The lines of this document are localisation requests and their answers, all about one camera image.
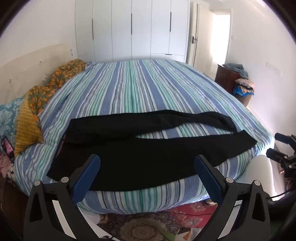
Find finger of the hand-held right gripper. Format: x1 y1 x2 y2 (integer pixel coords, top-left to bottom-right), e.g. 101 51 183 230
266 148 292 165
275 133 296 151

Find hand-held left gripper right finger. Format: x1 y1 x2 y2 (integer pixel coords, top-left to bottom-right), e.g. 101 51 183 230
194 155 271 241

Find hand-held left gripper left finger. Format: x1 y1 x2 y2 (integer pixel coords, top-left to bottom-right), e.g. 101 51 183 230
23 154 102 241

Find black pants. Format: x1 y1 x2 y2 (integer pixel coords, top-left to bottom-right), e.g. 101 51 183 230
47 111 257 192

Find brown basket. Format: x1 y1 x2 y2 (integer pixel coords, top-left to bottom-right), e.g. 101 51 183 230
238 94 253 107

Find pile of colourful clothes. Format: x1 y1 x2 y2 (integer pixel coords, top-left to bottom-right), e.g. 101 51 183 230
232 78 255 96

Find red patterned rug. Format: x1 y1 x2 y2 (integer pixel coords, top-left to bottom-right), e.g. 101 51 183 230
88 200 222 241

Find yellow dotted pillow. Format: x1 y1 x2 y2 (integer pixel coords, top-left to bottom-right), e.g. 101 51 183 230
14 96 44 157

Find grey-blue cloth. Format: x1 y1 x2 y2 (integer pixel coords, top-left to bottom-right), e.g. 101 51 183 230
223 63 249 79

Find pink printed cloth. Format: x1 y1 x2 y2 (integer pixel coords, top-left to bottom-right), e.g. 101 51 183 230
0 148 15 184

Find dark wooden cabinet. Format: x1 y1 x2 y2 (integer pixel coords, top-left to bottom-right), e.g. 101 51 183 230
215 64 242 93

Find teal damask pillow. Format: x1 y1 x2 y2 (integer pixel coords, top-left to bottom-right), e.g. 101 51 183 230
0 97 25 139

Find striped bedspread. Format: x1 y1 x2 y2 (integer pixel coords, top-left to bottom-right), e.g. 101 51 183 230
14 59 274 215

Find orange floral blanket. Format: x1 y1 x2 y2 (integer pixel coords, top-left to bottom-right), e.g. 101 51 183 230
25 59 87 116

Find white door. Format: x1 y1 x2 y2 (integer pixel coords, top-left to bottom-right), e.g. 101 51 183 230
186 3 213 75

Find beige padded headboard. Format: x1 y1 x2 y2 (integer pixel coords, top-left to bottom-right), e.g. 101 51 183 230
0 44 78 109

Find white wardrobe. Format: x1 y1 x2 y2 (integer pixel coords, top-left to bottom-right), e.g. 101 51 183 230
74 0 191 63

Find black cable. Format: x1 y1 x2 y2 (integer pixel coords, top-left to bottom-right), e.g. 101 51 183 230
266 189 292 201

